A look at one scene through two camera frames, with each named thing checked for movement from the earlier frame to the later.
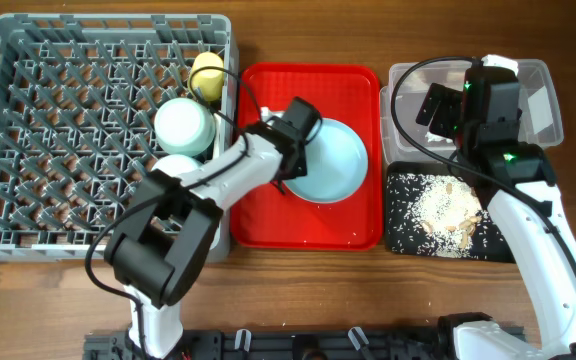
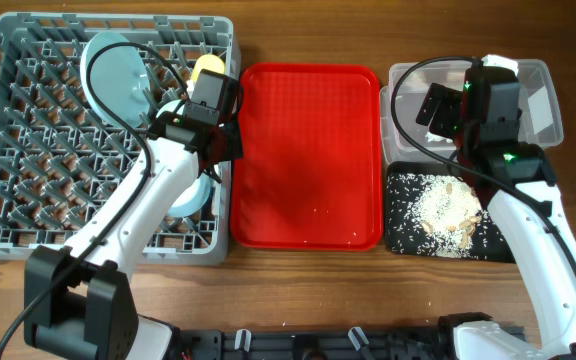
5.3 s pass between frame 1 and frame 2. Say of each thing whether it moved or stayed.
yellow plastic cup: stayed
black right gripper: stayed
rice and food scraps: stayed
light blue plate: moved
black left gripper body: moved
